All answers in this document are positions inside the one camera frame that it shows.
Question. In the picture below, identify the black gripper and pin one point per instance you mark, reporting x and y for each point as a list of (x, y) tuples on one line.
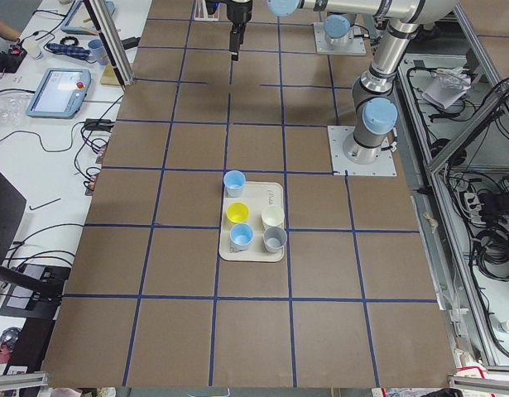
[(238, 11)]

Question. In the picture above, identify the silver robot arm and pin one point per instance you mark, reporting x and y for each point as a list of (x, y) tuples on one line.
[(376, 114), (338, 28)]

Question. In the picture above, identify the blue cup on desk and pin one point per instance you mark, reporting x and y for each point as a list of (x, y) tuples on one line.
[(98, 52)]

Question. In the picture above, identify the blue cup back of tray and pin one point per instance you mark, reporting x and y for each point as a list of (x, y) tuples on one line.
[(234, 182)]

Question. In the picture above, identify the blue cup of tray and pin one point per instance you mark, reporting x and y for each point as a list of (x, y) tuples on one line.
[(234, 182), (241, 237)]

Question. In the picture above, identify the yellow plastic cup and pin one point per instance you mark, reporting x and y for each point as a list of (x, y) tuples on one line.
[(237, 212)]

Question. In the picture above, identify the pale green plastic cup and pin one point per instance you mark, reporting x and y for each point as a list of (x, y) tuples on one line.
[(272, 216)]

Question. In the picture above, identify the blue cup front of tray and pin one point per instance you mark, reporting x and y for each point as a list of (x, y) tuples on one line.
[(241, 237)]

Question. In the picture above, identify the white paper cup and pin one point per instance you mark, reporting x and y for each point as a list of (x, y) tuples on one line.
[(32, 48)]

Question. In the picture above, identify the grey plastic cup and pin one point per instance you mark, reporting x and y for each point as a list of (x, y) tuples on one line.
[(274, 239)]

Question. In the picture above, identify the black power adapter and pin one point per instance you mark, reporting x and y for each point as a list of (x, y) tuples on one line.
[(130, 42)]

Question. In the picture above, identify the wooden mug tree stand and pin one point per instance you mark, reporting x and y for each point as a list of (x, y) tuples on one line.
[(113, 70)]

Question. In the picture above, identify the far blue teach pendant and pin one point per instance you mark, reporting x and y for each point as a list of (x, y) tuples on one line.
[(78, 21)]

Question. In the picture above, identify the blue teach pendant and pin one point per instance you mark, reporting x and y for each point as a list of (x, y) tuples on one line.
[(78, 21), (60, 93)]

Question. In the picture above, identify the blue plaid cloth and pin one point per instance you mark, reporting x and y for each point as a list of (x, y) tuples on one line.
[(72, 51)]

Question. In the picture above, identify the near blue teach pendant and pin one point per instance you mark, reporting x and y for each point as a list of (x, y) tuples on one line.
[(60, 93)]

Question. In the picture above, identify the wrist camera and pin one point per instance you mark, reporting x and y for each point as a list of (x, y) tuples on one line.
[(212, 7)]

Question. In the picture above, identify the white wire cup rack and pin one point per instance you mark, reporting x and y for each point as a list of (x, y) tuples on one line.
[(200, 11)]

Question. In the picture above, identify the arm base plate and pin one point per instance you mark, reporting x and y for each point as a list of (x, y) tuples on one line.
[(356, 46), (348, 158)]

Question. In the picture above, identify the aluminium frame post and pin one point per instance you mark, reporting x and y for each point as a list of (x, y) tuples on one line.
[(111, 41)]

